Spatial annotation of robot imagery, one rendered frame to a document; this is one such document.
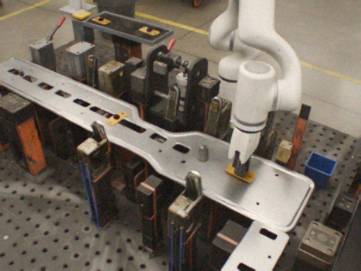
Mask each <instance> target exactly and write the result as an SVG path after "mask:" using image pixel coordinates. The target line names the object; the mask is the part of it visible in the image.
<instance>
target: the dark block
mask: <svg viewBox="0 0 361 271"><path fill-rule="evenodd" d="M219 88H220V80H219V79H216V78H213V77H211V76H206V78H203V79H202V80H201V81H200V82H199V83H197V128H196V131H201V132H203V133H207V132H206V129H207V119H208V114H209V107H210V106H211V103H212V98H214V97H217V96H218V95H219Z"/></svg>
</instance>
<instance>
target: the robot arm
mask: <svg viewBox="0 0 361 271"><path fill-rule="evenodd" d="M274 3H275V0H228V8H227V9H226V11H224V12H223V13H222V14H221V15H220V16H219V17H218V18H217V19H216V20H215V21H214V22H213V23H212V24H211V27H210V29H209V32H208V43H209V44H210V46H211V47H213V48H214V49H215V50H218V51H222V52H235V53H234V54H232V55H230V56H227V57H225V58H223V59H222V60H220V62H219V71H218V78H217V79H219V80H221V83H220V88H219V95H218V96H217V97H222V98H224V99H226V100H229V101H231V102H232V103H233V106H232V111H231V123H234V124H235V130H234V132H233V135H232V138H231V146H230V150H229V153H228V158H229V159H232V158H233V156H234V155H235V159H234V161H233V164H232V167H233V168H234V173H235V174H237V175H238V176H245V172H248V170H249V167H250V159H251V158H252V153H253V152H254V151H255V149H256V148H257V146H258V144H259V139H260V131H262V130H263V128H264V127H265V125H266V122H267V113H268V112H270V111H282V112H291V111H294V110H296V109H298V107H299V106H300V103H301V94H302V74H301V67H300V61H299V59H298V57H297V56H296V54H295V52H294V50H293V49H292V47H291V46H290V45H289V44H288V43H287V42H286V41H285V40H284V39H283V38H282V37H280V35H279V34H278V33H276V31H275V29H274V12H275V4H274ZM262 52H266V53H267V54H268V55H270V56H272V57H273V58H274V59H275V60H276V61H277V63H278V64H279V65H280V67H281V72H282V80H277V79H274V77H275V71H274V68H273V67H272V66H270V64H266V63H264V62H262V61H254V60H255V59H256V58H257V57H258V56H259V55H261V54H262Z"/></svg>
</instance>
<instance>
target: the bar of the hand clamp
mask: <svg viewBox="0 0 361 271"><path fill-rule="evenodd" d="M275 114H276V111H270V112H268V113H267V122H266V125H265V126H267V133H266V135H265V139H264V141H266V142H267V140H268V135H269V133H270V132H271V127H272V126H273V122H274V119H275Z"/></svg>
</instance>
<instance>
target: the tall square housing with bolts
mask: <svg viewBox="0 0 361 271"><path fill-rule="evenodd" d="M93 54H94V55H96V52H95V48H94V45H93V44H90V43H88V42H83V41H82V42H79V43H77V44H74V45H73V46H71V47H69V48H67V49H66V58H67V61H68V70H69V73H70V75H69V76H70V77H71V78H72V79H73V80H74V81H78V82H79V83H82V84H85V85H86V84H87V73H88V57H89V56H90V55H93Z"/></svg>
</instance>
